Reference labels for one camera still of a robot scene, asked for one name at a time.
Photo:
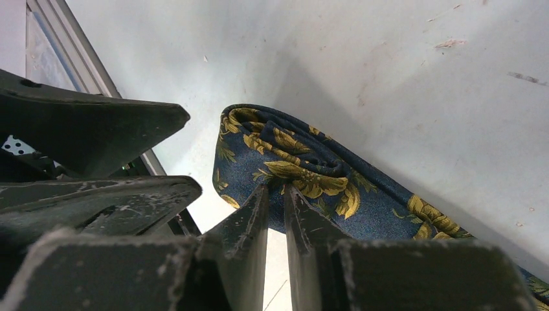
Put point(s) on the aluminium frame rail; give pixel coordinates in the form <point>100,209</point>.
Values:
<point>84,68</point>

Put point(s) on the navy gold floral tie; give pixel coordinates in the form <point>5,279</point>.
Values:
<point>260,145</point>

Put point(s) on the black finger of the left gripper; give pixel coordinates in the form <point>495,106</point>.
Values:
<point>113,207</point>
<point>91,135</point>

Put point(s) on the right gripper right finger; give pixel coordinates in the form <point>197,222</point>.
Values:
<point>333,271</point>

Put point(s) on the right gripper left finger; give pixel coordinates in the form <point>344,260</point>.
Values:
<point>223,269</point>

